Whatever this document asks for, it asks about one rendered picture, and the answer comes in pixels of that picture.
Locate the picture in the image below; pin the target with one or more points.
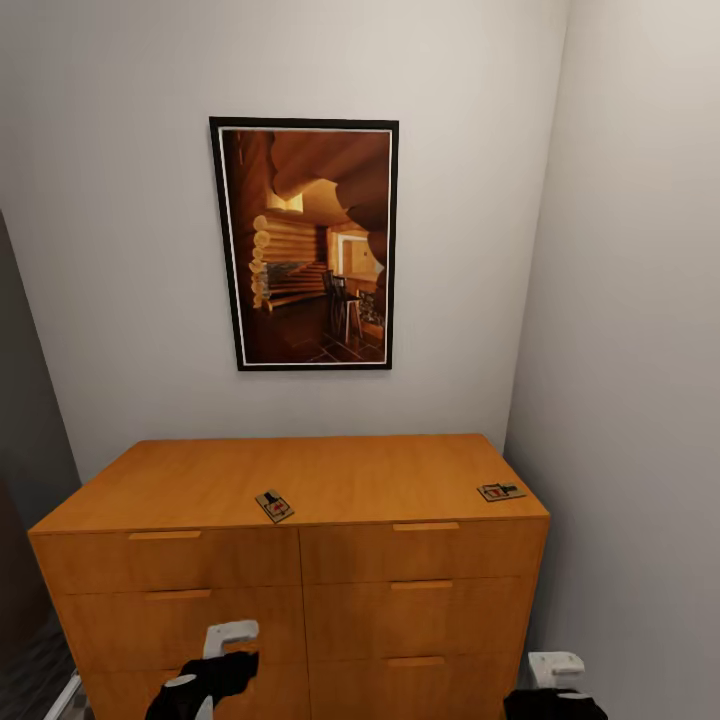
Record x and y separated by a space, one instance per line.
308 214

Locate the mousetrap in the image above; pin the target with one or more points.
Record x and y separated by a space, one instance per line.
499 492
275 506

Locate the door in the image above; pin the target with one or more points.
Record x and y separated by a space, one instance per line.
38 473

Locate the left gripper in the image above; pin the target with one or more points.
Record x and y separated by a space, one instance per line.
233 671

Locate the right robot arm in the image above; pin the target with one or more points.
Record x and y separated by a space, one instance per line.
547 703

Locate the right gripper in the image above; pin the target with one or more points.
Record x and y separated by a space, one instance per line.
528 704

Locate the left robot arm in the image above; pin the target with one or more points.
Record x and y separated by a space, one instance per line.
204 682

